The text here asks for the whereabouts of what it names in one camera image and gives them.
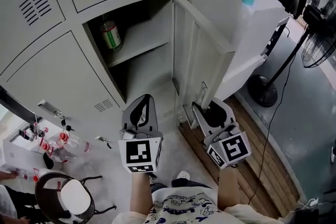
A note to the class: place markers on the black standing fan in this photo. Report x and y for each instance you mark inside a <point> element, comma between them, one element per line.
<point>319,44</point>

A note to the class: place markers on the person's dark trousers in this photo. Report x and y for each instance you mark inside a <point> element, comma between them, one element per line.
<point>191,183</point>

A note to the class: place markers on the brown wicker chair white cushion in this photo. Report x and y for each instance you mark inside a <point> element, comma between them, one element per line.
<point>76,196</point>

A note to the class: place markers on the white bin black liner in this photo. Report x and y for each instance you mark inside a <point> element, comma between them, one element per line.
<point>48,160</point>

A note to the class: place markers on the wooden slat platform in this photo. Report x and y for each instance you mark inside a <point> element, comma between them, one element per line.
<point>275,178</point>

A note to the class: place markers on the person's right white shoe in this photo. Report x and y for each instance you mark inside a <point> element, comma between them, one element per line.
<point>183,175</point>

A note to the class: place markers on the green label bottle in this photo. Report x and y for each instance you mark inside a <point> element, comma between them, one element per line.
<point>111,34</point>

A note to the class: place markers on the person's left forearm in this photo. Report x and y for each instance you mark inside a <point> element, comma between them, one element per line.
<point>141,194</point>

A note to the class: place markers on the person's cream printed shirt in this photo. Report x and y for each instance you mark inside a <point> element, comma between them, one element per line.
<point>189,207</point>

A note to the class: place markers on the small dark bottle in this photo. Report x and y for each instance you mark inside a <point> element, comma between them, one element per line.
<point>25,136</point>
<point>38,130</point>

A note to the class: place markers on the grey metal locker door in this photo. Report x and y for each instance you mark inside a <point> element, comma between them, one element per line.
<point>194,55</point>
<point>52,73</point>

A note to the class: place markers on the small clear bottle red label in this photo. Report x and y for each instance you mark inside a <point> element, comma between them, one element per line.
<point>45,130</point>

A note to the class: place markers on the person's right forearm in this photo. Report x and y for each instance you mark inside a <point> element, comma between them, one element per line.
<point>228,189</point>

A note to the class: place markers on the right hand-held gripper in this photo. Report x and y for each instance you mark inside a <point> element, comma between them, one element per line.
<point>235,149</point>

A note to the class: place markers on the white cardboard box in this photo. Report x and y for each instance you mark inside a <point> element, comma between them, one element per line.
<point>21,157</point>

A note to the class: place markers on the black-headed keys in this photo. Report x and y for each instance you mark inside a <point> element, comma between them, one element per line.
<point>65,124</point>

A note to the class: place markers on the black-framed window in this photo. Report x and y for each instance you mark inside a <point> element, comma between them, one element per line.
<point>18,107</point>

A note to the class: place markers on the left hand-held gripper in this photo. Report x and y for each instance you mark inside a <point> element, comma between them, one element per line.
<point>137,152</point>

